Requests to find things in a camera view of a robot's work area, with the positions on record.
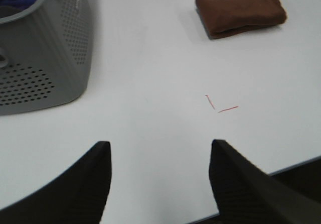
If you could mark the dark grey cloth in basket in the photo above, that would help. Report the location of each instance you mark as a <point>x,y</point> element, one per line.
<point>6,11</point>

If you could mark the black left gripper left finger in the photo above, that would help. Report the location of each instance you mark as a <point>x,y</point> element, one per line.
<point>78,195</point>

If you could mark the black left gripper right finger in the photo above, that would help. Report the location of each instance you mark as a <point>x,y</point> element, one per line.
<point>245,194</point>

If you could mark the purple cloth in basket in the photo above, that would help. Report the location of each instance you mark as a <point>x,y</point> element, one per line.
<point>15,3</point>

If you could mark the grey perforated plastic basket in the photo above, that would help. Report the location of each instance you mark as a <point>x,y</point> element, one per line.
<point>46,53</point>

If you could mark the brown towel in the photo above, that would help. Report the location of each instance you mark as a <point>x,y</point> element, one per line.
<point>225,18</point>

